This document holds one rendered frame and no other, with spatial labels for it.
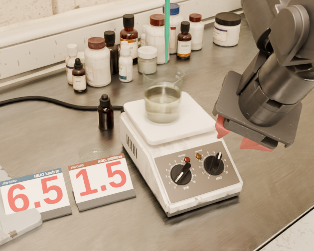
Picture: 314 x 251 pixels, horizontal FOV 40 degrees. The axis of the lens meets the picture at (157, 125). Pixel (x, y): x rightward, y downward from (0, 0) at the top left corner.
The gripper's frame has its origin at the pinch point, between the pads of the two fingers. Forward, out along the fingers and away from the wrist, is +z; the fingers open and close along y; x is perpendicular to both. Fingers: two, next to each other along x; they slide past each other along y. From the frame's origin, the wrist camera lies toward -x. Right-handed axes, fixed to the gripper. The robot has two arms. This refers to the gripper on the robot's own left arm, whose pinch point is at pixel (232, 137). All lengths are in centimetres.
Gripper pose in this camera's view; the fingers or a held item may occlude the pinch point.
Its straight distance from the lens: 61.5
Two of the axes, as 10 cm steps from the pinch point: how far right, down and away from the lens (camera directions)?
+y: -9.1, -4.1, -0.3
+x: -3.4, 8.0, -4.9
